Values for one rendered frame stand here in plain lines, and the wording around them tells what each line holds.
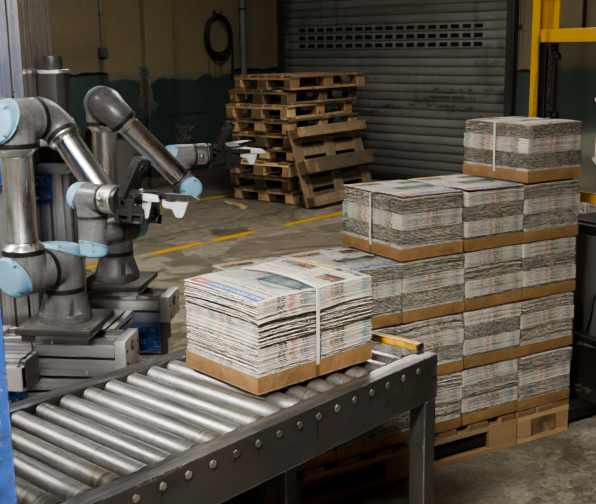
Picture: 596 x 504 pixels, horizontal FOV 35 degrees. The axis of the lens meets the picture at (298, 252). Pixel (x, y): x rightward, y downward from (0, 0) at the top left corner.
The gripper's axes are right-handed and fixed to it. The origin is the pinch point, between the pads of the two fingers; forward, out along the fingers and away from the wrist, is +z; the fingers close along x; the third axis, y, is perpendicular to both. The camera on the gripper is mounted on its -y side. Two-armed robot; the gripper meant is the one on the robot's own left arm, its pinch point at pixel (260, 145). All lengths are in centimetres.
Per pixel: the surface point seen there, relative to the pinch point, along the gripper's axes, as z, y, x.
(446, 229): 61, 26, 33
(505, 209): 89, 22, 27
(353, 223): 34.8, 29.8, 8.6
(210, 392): -51, 27, 130
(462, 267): 69, 42, 34
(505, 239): 89, 34, 29
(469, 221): 72, 25, 31
